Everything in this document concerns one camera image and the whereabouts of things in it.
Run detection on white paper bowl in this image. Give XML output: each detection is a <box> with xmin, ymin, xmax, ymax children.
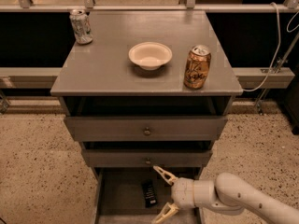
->
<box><xmin>128</xmin><ymin>42</ymin><xmax>172</xmax><ymax>71</ymax></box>

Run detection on grey middle drawer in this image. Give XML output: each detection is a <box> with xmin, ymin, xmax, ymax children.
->
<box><xmin>82</xmin><ymin>149</ymin><xmax>212</xmax><ymax>168</ymax></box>

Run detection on grey top drawer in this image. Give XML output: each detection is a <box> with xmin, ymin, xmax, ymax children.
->
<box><xmin>64</xmin><ymin>116</ymin><xmax>227</xmax><ymax>142</ymax></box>

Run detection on white green soda can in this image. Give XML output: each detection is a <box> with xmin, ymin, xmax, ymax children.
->
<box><xmin>69</xmin><ymin>9</ymin><xmax>93</xmax><ymax>45</ymax></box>

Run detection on round top drawer knob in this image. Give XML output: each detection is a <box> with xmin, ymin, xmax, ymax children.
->
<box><xmin>143</xmin><ymin>127</ymin><xmax>151</xmax><ymax>136</ymax></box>

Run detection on black rxbar chocolate bar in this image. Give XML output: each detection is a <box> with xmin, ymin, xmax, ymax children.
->
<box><xmin>141</xmin><ymin>180</ymin><xmax>158</xmax><ymax>208</ymax></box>

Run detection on grey bottom drawer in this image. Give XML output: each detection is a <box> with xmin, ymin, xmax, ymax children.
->
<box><xmin>91</xmin><ymin>167</ymin><xmax>206</xmax><ymax>224</ymax></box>

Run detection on grey drawer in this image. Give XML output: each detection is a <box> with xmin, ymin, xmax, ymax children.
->
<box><xmin>64</xmin><ymin>116</ymin><xmax>227</xmax><ymax>142</ymax></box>
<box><xmin>82</xmin><ymin>149</ymin><xmax>212</xmax><ymax>168</ymax></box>
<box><xmin>91</xmin><ymin>167</ymin><xmax>206</xmax><ymax>224</ymax></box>

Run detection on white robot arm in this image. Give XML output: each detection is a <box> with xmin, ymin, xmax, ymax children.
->
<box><xmin>152</xmin><ymin>165</ymin><xmax>299</xmax><ymax>224</ymax></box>

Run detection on orange soda can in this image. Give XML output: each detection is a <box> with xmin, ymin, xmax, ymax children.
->
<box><xmin>184</xmin><ymin>45</ymin><xmax>211</xmax><ymax>90</ymax></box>

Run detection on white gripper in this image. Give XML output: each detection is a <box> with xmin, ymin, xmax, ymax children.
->
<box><xmin>151</xmin><ymin>165</ymin><xmax>195</xmax><ymax>224</ymax></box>

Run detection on white cable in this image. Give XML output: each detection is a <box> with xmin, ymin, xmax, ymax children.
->
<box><xmin>242</xmin><ymin>1</ymin><xmax>282</xmax><ymax>93</ymax></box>

